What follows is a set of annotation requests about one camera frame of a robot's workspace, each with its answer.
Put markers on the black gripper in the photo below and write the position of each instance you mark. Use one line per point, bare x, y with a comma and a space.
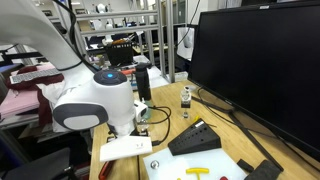
141, 134

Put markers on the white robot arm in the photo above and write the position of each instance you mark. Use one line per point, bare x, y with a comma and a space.
110, 100

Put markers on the black wedge hex key stand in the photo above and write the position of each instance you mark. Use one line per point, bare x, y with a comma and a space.
195, 139

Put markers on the black monitor stand legs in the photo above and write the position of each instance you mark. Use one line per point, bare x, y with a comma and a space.
240, 125

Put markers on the clear acrylic bottle-shaped piece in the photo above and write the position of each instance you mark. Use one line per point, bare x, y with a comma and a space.
143, 124

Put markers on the teal plastic cup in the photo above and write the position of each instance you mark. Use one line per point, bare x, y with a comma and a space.
149, 112

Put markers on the small silver socket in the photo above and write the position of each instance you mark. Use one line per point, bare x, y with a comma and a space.
154, 164

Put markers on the small clear acrylic piece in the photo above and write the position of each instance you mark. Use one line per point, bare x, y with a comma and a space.
185, 115

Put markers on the black insulated water bottle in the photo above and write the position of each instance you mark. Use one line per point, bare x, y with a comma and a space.
143, 83

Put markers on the white rectangular mat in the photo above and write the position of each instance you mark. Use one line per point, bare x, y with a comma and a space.
216, 161

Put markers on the black slotted crate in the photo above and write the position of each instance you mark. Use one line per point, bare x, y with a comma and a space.
120, 54

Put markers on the maroon cloth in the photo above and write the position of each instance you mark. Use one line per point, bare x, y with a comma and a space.
43, 106

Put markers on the small black foam piece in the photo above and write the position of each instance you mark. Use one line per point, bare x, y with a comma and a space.
245, 165

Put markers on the black office chair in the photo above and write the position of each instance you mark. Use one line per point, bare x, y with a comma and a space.
36, 166

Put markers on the grey computer keyboard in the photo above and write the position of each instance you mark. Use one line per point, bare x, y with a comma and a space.
33, 76

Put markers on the pink cloth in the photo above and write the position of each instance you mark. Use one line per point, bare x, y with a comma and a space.
18, 103

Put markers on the black foam block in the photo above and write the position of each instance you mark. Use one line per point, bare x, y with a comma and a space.
268, 170

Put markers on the black computer monitor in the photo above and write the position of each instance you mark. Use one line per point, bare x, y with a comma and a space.
263, 73

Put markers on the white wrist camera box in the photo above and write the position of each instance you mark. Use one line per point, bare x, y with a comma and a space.
126, 149

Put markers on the aluminium extrusion frame rack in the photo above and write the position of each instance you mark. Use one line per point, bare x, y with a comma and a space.
170, 40

